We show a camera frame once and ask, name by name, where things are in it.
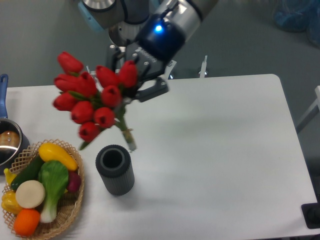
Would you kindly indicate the purple red radish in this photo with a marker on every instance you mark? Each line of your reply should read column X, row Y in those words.
column 74, row 182

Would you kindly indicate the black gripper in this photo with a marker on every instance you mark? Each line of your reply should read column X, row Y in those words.
column 153, row 48

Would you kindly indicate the blue handled saucepan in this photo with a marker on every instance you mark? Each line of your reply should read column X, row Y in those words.
column 12, row 139

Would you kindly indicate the green bok choy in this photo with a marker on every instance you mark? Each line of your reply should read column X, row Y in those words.
column 54, row 177

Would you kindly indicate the red tulip bouquet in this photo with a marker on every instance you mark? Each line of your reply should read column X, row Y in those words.
column 96, row 103

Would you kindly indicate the yellow squash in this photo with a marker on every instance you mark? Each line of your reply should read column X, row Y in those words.
column 49, row 151

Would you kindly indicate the white furniture leg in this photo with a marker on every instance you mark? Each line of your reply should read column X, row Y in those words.
column 310, row 113

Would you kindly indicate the dark green cucumber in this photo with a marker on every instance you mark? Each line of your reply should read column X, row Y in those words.
column 30, row 172

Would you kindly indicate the blue plastic bag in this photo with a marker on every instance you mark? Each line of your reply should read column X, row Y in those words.
column 299, row 16

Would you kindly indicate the woven wicker basket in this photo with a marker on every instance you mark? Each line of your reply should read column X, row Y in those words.
column 68, row 206

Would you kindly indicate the yellow bell pepper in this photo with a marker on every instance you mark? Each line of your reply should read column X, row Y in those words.
column 9, row 202

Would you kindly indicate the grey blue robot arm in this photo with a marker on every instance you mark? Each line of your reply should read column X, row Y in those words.
column 100, row 15

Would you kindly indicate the orange fruit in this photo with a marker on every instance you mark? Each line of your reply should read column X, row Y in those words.
column 26, row 222

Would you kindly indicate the dark grey ribbed vase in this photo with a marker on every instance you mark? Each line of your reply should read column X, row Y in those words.
column 114, row 166

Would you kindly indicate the yellow banana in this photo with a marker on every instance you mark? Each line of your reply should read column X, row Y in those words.
column 9, row 176

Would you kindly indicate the black device at table edge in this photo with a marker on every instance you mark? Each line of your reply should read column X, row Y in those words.
column 311, row 214

